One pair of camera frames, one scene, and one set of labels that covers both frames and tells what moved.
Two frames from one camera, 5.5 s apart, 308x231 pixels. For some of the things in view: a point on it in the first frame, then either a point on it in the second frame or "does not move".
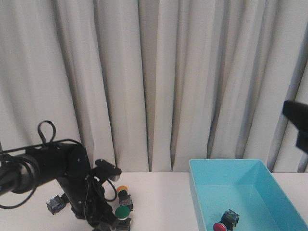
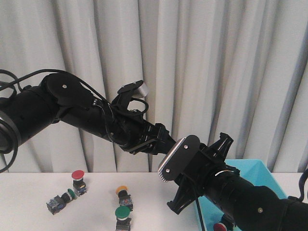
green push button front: x=122 y=222 does not move
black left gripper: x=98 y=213 -> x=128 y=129
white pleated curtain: x=148 y=85 does not move
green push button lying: x=57 y=203 does not move
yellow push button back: x=124 y=198 does not move
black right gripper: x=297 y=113 -> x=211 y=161
